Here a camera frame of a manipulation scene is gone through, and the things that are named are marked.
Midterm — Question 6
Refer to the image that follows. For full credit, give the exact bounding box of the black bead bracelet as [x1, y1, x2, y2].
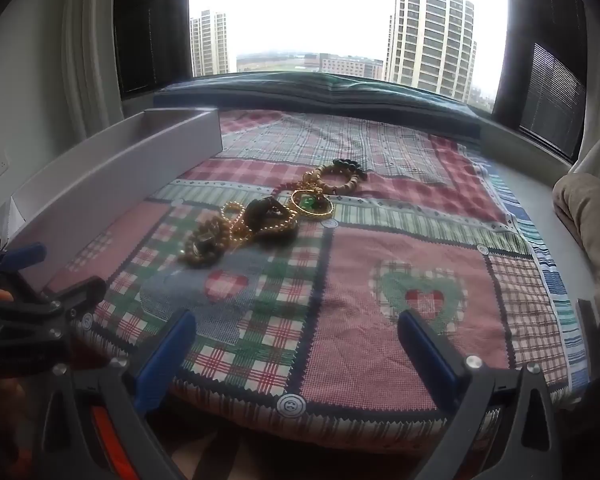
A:
[331, 158, 370, 182]

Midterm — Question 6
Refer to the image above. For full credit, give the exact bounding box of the low reddish building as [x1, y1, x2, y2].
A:
[305, 52, 385, 80]

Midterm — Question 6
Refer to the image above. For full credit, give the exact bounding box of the patchwork plaid blanket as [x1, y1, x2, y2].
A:
[45, 109, 593, 456]

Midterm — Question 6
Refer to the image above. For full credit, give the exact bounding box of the white cardboard box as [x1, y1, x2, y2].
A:
[2, 106, 224, 302]

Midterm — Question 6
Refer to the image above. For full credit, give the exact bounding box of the beige cushion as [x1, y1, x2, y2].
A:
[551, 172, 600, 321]

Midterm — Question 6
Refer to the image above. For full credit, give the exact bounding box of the gold chain bracelet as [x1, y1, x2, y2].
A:
[177, 215, 236, 267]

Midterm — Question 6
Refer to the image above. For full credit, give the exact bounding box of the dark window screen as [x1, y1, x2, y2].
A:
[492, 0, 588, 161]
[114, 0, 193, 97]

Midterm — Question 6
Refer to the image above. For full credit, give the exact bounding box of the gold bangle with green stone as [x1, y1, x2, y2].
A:
[291, 188, 335, 219]

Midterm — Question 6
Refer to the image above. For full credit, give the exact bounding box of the tall apartment tower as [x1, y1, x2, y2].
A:
[384, 0, 478, 103]

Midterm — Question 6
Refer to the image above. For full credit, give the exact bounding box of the gold bead necklace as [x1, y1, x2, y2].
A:
[220, 200, 301, 252]

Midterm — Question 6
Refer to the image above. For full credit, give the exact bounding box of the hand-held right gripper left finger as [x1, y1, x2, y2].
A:
[40, 309, 201, 480]

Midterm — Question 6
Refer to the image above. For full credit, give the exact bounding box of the red bead string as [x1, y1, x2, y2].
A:
[267, 181, 306, 203]

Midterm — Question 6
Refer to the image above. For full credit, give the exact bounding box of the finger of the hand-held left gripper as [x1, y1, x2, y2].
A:
[0, 242, 48, 292]
[40, 276, 108, 322]

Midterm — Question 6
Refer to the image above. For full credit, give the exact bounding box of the slim apartment tower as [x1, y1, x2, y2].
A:
[189, 9, 231, 77]

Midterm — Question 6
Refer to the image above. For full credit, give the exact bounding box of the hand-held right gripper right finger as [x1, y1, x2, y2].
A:
[396, 309, 566, 480]

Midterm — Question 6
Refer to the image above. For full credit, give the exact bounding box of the wooden bead bracelet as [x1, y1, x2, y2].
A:
[302, 162, 363, 196]

